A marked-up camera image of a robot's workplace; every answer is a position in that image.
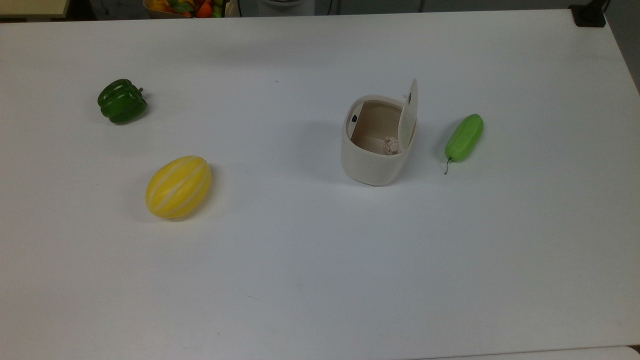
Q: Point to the dark green bell pepper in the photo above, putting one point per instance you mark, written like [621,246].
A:
[121,102]

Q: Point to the crumpled paper ball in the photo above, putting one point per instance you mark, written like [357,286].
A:
[391,145]

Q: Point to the beige mini garbage bin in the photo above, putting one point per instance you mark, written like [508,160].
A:
[367,167]

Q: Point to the yellow striped melon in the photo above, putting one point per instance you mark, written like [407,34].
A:
[178,187]

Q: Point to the beige garbage bin lid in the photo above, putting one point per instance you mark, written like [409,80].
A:
[408,117]

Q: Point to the black table clamp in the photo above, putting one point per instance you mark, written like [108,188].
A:
[589,14]

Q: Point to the box of toy fruits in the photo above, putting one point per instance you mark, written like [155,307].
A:
[190,7]

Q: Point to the beige wooden desk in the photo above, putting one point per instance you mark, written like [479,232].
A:
[30,7]

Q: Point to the light green cucumber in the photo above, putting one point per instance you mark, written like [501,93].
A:
[465,137]

